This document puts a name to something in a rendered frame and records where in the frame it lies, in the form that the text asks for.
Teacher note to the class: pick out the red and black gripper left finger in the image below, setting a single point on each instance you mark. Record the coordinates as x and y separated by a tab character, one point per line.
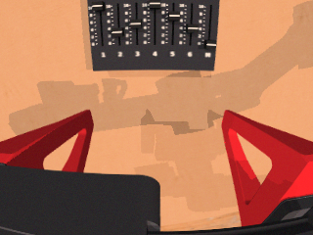
31	148

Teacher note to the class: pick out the black lighting desk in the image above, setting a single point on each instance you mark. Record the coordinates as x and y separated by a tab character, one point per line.
160	41

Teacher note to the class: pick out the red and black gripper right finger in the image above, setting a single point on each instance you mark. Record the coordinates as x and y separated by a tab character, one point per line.
291	174

